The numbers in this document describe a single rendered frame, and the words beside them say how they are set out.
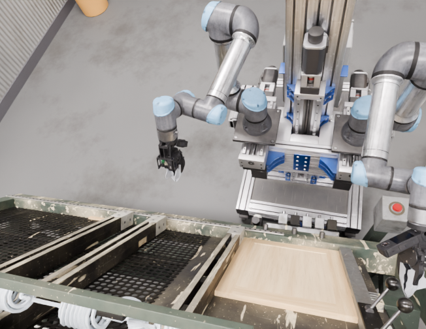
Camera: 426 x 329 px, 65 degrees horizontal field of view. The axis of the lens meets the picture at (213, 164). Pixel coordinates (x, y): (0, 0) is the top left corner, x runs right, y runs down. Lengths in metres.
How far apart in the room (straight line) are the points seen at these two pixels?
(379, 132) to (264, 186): 1.49
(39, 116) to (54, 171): 0.79
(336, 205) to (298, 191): 0.27
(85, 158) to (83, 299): 2.83
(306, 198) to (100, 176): 1.84
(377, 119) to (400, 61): 0.20
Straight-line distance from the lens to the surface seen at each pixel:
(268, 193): 2.49
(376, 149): 1.12
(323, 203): 2.48
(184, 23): 4.22
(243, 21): 1.34
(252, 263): 1.39
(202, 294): 1.02
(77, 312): 0.71
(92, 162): 3.34
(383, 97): 1.18
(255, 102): 1.59
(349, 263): 1.49
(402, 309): 1.00
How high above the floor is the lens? 2.49
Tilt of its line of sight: 59 degrees down
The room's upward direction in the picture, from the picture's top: 21 degrees counter-clockwise
